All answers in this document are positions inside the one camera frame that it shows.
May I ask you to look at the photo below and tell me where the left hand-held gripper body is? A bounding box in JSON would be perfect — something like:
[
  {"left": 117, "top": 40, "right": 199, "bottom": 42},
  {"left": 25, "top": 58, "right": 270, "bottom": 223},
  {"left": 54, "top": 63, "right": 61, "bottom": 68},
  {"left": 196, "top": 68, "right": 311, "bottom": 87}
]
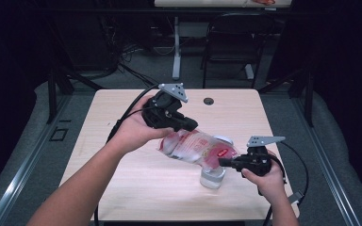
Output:
[{"left": 140, "top": 82, "right": 189, "bottom": 130}]

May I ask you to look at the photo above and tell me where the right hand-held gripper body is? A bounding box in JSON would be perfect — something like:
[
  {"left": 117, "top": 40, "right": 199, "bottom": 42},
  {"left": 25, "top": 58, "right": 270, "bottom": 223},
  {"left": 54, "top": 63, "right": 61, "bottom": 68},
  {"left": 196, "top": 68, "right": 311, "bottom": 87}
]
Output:
[{"left": 241, "top": 136, "right": 287, "bottom": 177}]

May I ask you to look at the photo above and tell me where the clear plastic bag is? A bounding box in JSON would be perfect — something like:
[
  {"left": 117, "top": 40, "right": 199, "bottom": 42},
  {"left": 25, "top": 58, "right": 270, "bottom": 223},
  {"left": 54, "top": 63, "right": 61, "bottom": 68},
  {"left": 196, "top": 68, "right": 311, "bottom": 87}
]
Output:
[{"left": 157, "top": 128, "right": 240, "bottom": 170}]

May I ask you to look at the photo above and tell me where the white lidded jar with handle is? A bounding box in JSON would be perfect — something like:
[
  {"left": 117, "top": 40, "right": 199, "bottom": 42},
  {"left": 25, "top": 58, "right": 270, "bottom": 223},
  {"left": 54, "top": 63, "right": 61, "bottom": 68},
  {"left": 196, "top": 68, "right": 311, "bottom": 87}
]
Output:
[{"left": 199, "top": 135, "right": 235, "bottom": 190}]

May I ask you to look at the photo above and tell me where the person's right hand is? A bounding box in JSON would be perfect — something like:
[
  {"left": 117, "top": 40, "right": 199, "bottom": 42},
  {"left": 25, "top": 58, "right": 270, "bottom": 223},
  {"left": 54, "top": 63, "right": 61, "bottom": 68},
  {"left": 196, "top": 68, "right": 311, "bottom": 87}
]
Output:
[{"left": 241, "top": 150, "right": 287, "bottom": 197}]

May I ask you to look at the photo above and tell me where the person's left hand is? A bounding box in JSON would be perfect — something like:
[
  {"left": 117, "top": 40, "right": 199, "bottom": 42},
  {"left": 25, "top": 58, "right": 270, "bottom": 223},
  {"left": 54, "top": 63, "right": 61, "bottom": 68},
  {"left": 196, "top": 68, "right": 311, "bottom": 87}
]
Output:
[{"left": 107, "top": 95, "right": 175, "bottom": 155}]

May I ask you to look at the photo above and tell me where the black metal stand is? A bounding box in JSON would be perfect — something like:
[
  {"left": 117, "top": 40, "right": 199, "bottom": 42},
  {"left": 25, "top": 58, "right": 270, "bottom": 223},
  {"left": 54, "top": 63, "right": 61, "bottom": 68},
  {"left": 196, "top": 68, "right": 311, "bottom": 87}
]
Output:
[
  {"left": 46, "top": 67, "right": 106, "bottom": 124},
  {"left": 257, "top": 67, "right": 315, "bottom": 128}
]

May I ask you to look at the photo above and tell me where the black folding chair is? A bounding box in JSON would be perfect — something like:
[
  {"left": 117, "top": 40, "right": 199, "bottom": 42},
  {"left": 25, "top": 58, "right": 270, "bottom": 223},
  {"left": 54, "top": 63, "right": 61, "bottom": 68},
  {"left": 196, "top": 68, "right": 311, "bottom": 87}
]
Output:
[{"left": 200, "top": 11, "right": 276, "bottom": 89}]

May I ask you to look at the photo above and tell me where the white background table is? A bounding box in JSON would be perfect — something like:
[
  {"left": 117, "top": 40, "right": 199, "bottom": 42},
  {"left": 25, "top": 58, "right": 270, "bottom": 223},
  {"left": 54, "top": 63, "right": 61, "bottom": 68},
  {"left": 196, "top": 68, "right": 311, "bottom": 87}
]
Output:
[{"left": 154, "top": 0, "right": 293, "bottom": 81}]

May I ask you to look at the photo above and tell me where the left hand-held gripper cable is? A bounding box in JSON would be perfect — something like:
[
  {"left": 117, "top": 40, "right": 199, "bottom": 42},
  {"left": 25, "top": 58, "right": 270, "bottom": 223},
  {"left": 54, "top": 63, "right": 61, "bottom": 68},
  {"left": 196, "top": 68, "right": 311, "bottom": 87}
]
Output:
[{"left": 93, "top": 83, "right": 161, "bottom": 226}]

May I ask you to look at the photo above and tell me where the bundle of floor cables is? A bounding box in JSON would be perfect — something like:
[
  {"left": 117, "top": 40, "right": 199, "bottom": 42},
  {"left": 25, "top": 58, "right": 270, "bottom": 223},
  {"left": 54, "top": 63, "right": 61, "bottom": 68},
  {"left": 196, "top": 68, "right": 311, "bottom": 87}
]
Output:
[{"left": 118, "top": 43, "right": 172, "bottom": 90}]

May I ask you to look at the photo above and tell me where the grey cable plug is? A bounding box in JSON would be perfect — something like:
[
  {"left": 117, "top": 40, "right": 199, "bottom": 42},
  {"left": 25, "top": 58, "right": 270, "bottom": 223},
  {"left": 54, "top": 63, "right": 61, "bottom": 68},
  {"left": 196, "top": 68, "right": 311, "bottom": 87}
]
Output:
[{"left": 288, "top": 190, "right": 305, "bottom": 205}]

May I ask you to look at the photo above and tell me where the aluminium floor rail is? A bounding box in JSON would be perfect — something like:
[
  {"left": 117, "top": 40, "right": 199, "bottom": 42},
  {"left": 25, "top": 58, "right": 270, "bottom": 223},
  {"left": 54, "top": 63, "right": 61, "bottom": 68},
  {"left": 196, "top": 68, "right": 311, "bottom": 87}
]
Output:
[
  {"left": 0, "top": 93, "right": 74, "bottom": 226},
  {"left": 294, "top": 93, "right": 362, "bottom": 226}
]

